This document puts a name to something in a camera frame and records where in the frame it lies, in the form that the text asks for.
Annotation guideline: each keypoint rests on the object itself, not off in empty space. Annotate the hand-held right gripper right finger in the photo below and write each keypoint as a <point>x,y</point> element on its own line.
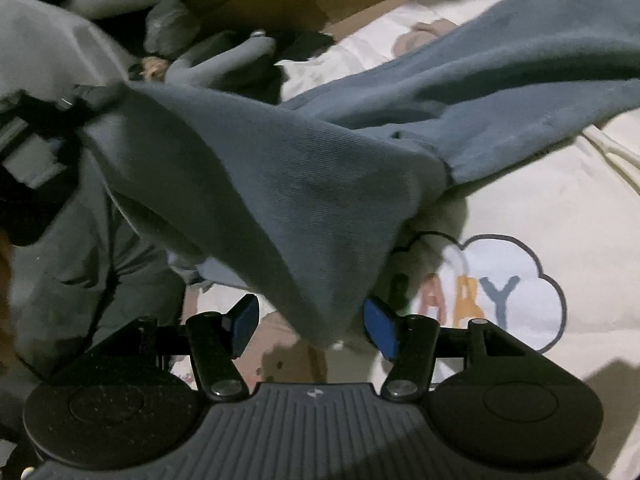
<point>382,327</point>

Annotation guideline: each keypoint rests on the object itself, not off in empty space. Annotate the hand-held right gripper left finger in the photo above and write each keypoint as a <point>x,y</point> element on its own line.
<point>245,322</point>

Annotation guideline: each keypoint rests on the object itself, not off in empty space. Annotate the blue jeans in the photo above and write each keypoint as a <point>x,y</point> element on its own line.
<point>300,185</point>

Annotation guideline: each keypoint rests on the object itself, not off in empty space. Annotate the small brown doll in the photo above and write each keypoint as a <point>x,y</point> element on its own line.
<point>152,67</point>

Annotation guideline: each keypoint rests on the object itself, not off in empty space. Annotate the bear printed blanket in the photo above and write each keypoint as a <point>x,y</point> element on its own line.
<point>575,185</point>

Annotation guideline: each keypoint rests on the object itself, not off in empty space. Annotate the black cloth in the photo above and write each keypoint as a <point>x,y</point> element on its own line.
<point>305,45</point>

